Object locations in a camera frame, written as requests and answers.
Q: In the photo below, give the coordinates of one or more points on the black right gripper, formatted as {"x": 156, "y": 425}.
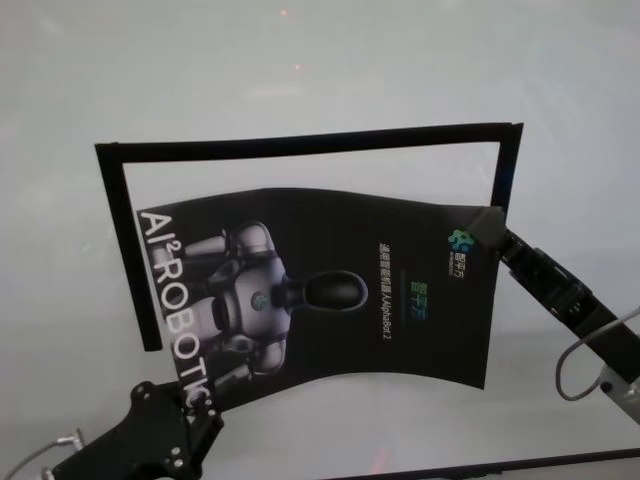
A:
{"x": 560, "y": 295}

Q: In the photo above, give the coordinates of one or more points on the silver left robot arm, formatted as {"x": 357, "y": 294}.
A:
{"x": 47, "y": 472}

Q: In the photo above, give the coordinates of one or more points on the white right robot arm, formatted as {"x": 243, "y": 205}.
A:
{"x": 622, "y": 395}

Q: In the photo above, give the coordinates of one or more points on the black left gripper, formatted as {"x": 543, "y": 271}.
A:
{"x": 145, "y": 440}

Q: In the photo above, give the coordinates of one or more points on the black rectangular tape frame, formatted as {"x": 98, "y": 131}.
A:
{"x": 300, "y": 142}

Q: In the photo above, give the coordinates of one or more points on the black robot poster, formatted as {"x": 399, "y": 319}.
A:
{"x": 325, "y": 280}

